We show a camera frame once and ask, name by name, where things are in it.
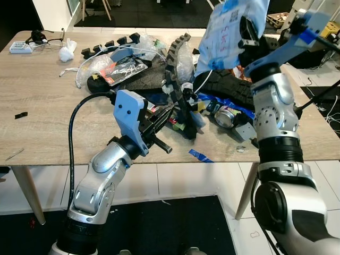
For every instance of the grey robot left foot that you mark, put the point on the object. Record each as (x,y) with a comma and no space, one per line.
(125,252)

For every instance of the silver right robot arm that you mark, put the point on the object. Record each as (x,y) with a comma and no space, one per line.
(273,106)

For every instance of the black laptop bag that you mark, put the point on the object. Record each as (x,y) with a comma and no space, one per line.
(324,58)

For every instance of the wooden legged chair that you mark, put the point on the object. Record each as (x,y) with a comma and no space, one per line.
(98,6)

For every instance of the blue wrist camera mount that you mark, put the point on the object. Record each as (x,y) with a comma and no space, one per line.
(289,45)
(129,114)

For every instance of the black floor mat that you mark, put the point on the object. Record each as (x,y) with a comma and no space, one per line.
(159,228)
(319,98)

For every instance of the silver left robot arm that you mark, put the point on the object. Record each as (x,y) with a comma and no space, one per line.
(98,186)

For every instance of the blue plastic wrapper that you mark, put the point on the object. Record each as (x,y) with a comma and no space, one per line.
(241,111)

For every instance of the clear plastic bag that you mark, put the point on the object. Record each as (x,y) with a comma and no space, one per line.
(186,64)

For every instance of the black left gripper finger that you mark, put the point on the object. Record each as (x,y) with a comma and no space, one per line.
(169,120)
(162,113)

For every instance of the grey robot right foot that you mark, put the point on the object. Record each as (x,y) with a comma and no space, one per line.
(194,251)

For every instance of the yellow box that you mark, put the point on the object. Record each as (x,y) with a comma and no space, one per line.
(332,27)

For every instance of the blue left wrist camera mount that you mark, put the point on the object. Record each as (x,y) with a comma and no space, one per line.
(129,114)

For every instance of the grey robot foot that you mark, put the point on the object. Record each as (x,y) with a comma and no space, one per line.
(194,251)
(125,252)

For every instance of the grey blue card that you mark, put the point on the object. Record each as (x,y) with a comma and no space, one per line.
(125,53)

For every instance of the white blue printed plastic bag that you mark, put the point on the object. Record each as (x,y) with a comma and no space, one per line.
(223,37)

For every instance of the silver drink can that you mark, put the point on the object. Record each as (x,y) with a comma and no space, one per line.
(227,117)

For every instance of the clear bubble wrap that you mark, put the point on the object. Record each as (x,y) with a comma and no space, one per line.
(87,69)

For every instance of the small black plastic piece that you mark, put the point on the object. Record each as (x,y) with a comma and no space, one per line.
(21,115)

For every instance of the wooden slatted crate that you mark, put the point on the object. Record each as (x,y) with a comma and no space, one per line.
(276,21)

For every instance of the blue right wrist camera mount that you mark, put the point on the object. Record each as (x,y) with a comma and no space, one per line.
(289,45)

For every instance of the red black packaged item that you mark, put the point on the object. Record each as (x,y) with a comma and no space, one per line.
(122,70)

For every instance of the white crumpled tissue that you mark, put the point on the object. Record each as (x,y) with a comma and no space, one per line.
(66,53)

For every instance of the grey small box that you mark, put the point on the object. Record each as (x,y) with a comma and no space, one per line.
(244,132)

